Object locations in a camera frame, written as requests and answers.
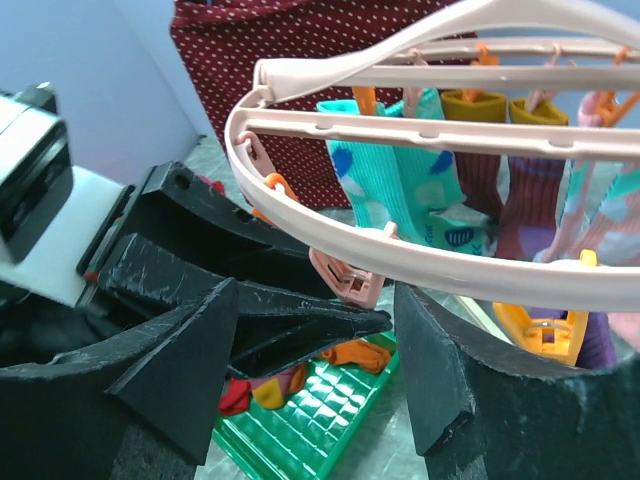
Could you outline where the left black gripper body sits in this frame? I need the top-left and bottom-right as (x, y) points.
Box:
(1, 189), (148, 367)

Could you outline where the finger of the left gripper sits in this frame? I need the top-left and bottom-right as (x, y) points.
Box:
(99, 234), (392, 378)
(134, 162), (334, 299)

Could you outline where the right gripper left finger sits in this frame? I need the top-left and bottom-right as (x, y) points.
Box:
(1, 279), (238, 479)

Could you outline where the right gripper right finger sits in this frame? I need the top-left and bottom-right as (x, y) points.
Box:
(394, 283), (639, 479)

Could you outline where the maroon yellow striped sock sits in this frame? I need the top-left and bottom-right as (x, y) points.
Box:
(529, 307), (619, 369)

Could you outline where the pink round clip hanger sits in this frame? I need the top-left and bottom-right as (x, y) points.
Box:
(223, 0), (640, 369)

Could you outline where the folded pink cloth stack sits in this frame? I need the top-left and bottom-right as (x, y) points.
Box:
(199, 175), (226, 196)

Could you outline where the red sock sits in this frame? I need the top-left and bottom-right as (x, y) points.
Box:
(218, 378), (251, 416)

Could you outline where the orange sock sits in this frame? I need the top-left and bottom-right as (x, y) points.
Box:
(318, 339), (392, 374)

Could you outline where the green plastic tray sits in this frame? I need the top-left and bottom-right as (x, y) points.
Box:
(212, 332), (399, 479)

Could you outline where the dark red dotted garment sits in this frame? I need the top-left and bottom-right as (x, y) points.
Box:
(169, 0), (479, 211)

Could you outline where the teal patterned hanging sock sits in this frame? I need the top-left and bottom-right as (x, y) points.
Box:
(316, 98), (416, 239)

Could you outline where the maroon purple hanging sock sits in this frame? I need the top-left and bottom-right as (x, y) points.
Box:
(441, 90), (507, 221)

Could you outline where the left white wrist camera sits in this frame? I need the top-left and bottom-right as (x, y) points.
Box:
(1, 83), (125, 307)

